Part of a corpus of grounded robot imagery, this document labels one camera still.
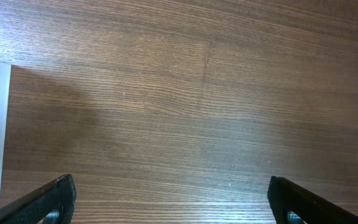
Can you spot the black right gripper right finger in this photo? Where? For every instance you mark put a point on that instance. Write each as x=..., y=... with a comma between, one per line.
x=291, y=203

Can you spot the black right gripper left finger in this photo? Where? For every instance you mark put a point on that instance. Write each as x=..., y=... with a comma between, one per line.
x=53, y=202

